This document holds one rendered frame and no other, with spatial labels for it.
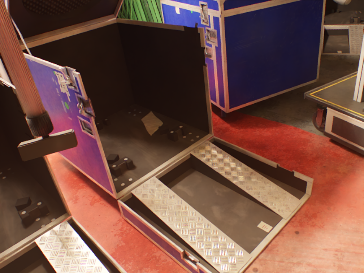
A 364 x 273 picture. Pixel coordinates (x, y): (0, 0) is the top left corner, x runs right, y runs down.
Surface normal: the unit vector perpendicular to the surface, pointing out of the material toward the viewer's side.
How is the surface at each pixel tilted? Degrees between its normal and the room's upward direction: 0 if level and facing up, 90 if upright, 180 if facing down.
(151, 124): 1
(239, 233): 2
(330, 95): 0
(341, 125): 90
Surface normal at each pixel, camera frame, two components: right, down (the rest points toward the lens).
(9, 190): -0.11, -0.85
